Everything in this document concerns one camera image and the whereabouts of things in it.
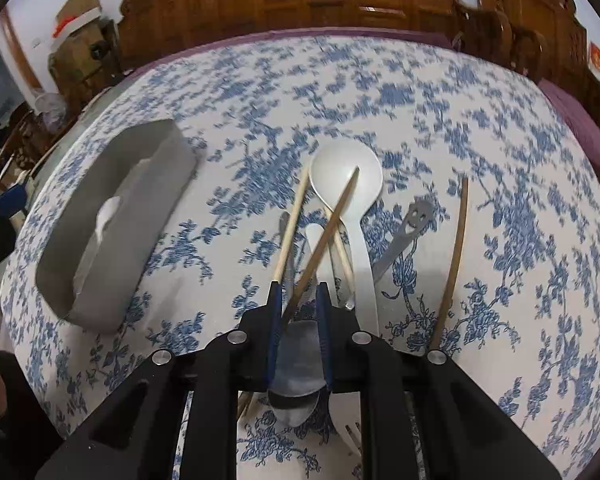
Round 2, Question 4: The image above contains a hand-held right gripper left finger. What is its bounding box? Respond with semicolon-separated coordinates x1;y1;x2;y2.
35;280;286;480

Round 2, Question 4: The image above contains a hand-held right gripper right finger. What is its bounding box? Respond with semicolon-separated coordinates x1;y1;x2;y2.
316;282;563;480

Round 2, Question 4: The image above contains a metal spoon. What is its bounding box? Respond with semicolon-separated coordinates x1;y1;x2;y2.
267;211;331;428

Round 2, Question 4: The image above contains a light wooden chopstick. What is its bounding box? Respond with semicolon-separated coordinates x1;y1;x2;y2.
324;205;355;283
236;166;311;420

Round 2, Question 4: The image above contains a brown wooden chopstick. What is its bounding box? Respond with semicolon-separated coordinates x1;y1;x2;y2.
242;167;360;413

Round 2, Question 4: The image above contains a metal fork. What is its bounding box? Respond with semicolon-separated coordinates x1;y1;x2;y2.
304;223;363;457

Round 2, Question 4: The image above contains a metal smiley-face utensil handle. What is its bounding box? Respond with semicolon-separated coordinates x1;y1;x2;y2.
342;199;436;311

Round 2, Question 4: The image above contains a grey metal tray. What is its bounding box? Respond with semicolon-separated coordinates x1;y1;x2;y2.
35;119;198;333

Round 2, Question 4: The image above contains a dark bamboo chopstick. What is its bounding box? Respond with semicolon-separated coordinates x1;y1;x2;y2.
429;176;471;353

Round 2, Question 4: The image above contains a large white plastic spoon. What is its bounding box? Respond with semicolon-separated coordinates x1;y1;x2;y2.
310;141;385;338

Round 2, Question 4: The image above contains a small white spoon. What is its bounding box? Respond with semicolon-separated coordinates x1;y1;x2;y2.
94;196;125;241

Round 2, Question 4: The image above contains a clear plastic bag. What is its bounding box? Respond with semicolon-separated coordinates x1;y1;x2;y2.
35;92;68;118

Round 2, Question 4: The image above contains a large brown cardboard box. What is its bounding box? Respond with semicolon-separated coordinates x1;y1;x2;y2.
47;22;121;103

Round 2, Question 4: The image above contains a cardboard box with red tape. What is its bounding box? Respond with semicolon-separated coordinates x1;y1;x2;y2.
54;0;103;37

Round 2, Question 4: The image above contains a blue floral tablecloth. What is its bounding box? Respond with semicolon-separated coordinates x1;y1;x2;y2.
0;35;600;480

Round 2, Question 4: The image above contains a long purple seat cushion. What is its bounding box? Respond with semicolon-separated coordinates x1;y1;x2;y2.
125;29;461;81

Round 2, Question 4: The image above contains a carved wooden bench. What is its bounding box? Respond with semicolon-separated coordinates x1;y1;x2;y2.
117;0;456;70

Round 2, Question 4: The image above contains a short purple seat cushion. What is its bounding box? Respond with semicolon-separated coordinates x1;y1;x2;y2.
537;77;600;181

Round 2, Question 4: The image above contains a carved wooden armchair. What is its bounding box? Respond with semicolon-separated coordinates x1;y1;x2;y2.
452;0;588;81

